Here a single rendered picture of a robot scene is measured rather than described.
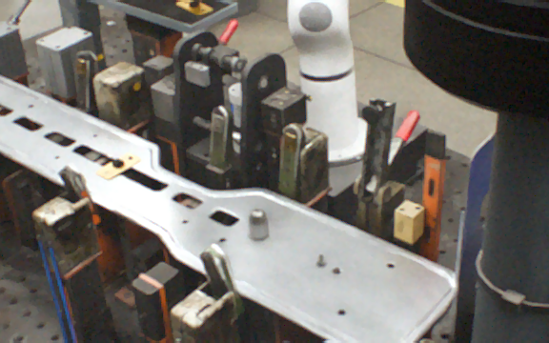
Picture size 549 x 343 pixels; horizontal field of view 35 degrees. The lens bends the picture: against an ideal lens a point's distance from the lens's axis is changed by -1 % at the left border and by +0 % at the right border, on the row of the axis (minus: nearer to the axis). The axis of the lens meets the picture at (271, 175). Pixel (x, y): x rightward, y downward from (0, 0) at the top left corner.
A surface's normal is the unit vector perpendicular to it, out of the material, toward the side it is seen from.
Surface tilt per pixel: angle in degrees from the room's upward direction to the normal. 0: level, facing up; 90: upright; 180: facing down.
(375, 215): 90
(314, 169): 90
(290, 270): 0
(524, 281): 90
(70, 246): 90
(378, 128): 81
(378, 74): 0
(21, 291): 0
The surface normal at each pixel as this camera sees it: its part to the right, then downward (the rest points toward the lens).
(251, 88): 0.77, 0.33
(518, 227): -0.51, 0.51
